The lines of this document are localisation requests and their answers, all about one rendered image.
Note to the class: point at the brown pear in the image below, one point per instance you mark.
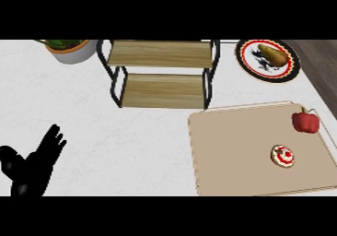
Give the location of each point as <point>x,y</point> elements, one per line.
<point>272,54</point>

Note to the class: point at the potted green plant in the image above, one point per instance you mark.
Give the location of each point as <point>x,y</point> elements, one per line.
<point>69,49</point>

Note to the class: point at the beige tray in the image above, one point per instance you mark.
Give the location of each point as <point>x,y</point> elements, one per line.
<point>256,153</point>

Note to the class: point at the red bell pepper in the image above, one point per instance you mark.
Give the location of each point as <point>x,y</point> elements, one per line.
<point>305,122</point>

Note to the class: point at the black-rimmed patterned plate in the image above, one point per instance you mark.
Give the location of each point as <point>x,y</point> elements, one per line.
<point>267,60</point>

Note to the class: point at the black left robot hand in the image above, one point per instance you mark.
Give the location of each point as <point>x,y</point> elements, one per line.
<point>32,167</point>

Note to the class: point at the black-framed wooden tiered shelf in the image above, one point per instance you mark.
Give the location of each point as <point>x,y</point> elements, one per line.
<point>162,73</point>

